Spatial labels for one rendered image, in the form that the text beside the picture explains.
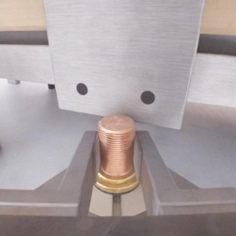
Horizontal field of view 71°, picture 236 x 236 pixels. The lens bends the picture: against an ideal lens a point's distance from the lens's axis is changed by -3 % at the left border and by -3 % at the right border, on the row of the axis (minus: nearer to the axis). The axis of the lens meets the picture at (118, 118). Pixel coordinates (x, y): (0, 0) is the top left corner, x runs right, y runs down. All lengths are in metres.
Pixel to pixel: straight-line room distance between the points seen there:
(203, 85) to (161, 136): 0.18
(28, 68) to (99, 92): 0.14
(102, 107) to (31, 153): 0.20
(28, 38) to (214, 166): 0.36
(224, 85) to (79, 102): 0.14
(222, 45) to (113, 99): 0.14
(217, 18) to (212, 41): 0.02
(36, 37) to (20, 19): 0.03
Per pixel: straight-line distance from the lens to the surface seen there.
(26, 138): 0.38
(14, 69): 0.29
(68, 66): 0.16
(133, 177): 0.16
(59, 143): 0.34
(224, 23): 0.23
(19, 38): 0.34
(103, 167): 0.16
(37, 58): 0.26
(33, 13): 0.31
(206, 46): 0.23
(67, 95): 0.17
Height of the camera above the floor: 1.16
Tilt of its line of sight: 29 degrees up
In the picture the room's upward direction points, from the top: 179 degrees counter-clockwise
